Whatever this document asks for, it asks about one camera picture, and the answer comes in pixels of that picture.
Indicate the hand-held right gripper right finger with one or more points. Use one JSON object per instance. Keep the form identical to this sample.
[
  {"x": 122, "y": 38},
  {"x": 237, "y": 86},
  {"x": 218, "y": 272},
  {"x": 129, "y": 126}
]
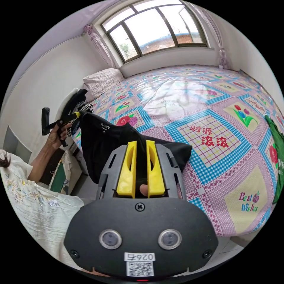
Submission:
[{"x": 156, "y": 173}]

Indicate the person's body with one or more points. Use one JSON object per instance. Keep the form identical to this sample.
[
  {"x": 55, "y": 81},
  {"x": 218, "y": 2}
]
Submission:
[{"x": 33, "y": 210}]

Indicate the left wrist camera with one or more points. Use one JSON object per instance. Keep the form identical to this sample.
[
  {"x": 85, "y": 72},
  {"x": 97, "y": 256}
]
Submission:
[{"x": 45, "y": 121}]

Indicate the person's left hand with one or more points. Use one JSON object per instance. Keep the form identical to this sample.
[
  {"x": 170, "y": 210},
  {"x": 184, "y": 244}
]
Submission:
[{"x": 58, "y": 135}]

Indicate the sheer purple curtain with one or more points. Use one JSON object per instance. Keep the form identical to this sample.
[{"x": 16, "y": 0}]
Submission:
[
  {"x": 218, "y": 37},
  {"x": 98, "y": 42}
]

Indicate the person's left forearm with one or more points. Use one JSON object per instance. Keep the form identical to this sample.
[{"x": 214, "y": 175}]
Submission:
[{"x": 44, "y": 162}]

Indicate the green bag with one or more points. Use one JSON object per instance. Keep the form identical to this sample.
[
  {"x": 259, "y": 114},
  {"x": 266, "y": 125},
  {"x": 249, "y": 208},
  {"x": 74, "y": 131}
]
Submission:
[{"x": 278, "y": 155}]

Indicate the pile of clothes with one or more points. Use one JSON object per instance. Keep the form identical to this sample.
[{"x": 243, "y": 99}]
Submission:
[{"x": 76, "y": 102}]

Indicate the bed with printed sheet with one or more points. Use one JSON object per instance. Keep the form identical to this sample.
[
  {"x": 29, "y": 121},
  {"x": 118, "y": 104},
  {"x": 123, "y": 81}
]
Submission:
[{"x": 213, "y": 146}]

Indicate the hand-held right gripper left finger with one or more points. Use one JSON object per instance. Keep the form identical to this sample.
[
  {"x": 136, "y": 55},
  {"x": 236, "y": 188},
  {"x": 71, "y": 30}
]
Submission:
[{"x": 127, "y": 170}]

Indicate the person's right hand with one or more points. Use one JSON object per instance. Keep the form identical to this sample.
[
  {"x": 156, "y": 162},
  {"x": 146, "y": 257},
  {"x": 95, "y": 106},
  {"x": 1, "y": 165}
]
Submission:
[{"x": 144, "y": 190}]

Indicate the white quilted pillow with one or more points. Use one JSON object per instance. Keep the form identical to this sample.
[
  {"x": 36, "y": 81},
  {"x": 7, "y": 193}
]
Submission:
[{"x": 101, "y": 81}]

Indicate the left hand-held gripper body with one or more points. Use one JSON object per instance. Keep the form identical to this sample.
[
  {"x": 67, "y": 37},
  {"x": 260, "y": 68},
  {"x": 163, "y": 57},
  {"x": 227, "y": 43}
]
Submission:
[{"x": 64, "y": 121}]

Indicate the black long sleeve shirt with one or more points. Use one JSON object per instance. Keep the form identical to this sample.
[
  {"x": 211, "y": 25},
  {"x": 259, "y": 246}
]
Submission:
[{"x": 106, "y": 146}]

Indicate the window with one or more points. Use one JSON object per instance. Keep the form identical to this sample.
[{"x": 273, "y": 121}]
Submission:
[{"x": 155, "y": 28}]

